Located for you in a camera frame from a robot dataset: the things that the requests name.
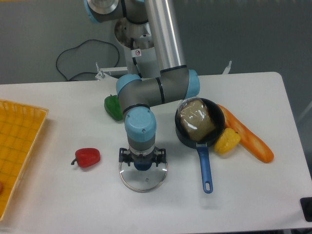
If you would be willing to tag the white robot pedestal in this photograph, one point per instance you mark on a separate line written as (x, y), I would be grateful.
(138, 45)

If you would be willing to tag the green bell pepper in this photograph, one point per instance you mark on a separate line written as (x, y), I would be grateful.
(112, 107)

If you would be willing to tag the white mounting bracket right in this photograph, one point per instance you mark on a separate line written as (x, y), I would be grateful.
(227, 68)

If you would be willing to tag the yellow bell pepper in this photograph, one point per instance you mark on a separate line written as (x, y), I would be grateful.
(227, 141)

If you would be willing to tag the bread slice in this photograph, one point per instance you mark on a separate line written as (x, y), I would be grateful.
(194, 118)

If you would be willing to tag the orange baguette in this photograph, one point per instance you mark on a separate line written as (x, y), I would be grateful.
(249, 140)

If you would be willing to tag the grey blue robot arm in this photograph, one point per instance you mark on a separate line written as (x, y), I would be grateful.
(137, 95)

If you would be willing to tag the yellow wicker basket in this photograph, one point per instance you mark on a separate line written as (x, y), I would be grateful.
(20, 125)

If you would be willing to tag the black device table corner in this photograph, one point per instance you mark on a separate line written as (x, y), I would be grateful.
(306, 204)

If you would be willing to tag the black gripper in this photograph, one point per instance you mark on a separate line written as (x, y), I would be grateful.
(130, 155)

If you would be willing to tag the glass lid blue knob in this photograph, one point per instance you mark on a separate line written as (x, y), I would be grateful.
(143, 177)

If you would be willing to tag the white mounting bracket left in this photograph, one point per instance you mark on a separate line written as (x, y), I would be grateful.
(114, 72)

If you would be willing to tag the white mounting bracket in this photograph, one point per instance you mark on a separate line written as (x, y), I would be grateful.
(227, 68)
(114, 72)

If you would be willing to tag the red bell pepper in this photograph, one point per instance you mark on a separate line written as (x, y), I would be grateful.
(86, 157)

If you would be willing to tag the dark pot blue handle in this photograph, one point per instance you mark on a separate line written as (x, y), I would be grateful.
(202, 146)

